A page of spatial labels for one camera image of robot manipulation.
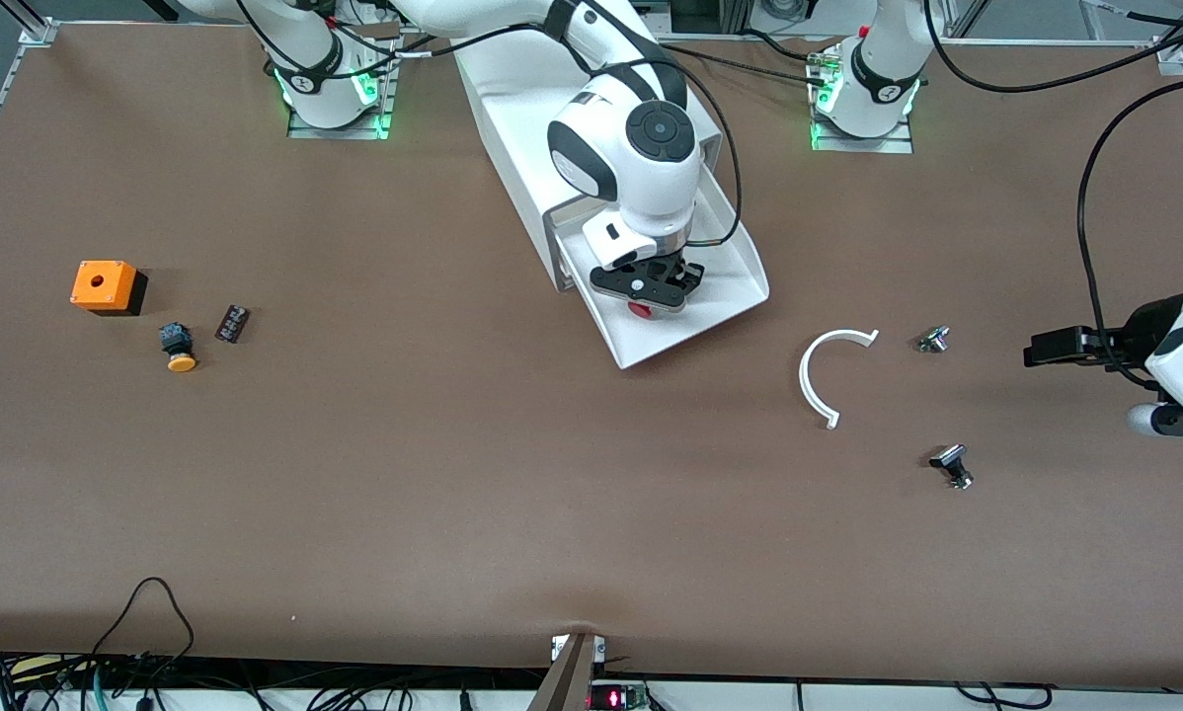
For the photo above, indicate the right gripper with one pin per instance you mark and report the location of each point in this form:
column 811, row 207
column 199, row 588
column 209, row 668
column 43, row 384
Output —
column 689, row 272

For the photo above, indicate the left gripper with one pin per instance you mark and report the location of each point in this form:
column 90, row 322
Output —
column 1134, row 334

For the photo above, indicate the red push button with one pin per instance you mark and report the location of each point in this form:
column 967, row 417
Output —
column 639, row 311

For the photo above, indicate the white plastic drawer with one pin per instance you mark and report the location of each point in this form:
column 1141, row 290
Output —
column 690, row 316

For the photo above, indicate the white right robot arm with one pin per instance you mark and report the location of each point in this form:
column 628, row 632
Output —
column 641, row 168

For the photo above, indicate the white drawer cabinet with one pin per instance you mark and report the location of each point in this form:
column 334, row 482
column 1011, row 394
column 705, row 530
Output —
column 512, row 128

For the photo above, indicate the yellow push button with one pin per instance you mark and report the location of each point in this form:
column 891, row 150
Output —
column 182, row 361

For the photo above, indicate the white curved plastic piece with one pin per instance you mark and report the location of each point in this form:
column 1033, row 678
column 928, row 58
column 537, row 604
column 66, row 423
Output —
column 805, row 380

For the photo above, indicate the small device red display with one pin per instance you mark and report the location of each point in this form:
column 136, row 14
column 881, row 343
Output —
column 616, row 699

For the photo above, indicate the black terminal block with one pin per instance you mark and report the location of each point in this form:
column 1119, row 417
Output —
column 232, row 324

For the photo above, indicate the small silver switch part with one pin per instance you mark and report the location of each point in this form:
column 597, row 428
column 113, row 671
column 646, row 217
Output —
column 934, row 341

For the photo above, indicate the black silver key switch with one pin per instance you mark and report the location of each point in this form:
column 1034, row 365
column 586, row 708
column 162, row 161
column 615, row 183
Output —
column 950, row 458

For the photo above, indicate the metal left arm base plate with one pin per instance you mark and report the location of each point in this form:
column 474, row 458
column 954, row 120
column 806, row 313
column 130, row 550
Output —
column 878, row 144

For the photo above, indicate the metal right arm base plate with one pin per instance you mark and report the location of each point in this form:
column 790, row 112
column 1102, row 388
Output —
column 354, row 132

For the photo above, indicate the orange button enclosure box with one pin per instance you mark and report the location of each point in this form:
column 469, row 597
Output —
column 103, row 281

